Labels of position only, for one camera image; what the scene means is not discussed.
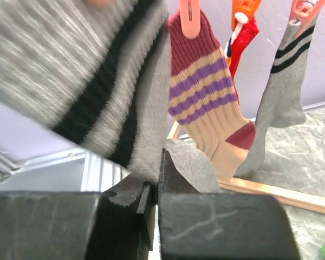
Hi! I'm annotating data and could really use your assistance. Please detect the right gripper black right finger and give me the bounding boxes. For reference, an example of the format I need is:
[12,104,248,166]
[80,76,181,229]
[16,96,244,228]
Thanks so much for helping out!
[158,151,300,259]

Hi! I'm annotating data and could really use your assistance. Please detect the wooden clothes rack frame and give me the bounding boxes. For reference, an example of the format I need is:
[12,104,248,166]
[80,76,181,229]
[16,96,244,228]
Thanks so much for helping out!
[165,118,325,217]

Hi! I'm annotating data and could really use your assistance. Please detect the pink round clip hanger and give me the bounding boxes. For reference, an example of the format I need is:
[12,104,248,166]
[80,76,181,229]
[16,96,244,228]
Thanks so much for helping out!
[86,0,325,39]

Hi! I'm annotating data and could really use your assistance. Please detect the red sock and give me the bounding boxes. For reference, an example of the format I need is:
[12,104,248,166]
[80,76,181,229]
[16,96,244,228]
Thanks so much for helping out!
[224,13,261,82]

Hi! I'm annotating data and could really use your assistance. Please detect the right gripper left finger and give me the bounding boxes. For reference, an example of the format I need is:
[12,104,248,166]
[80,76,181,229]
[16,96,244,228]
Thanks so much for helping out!
[0,175,155,259]

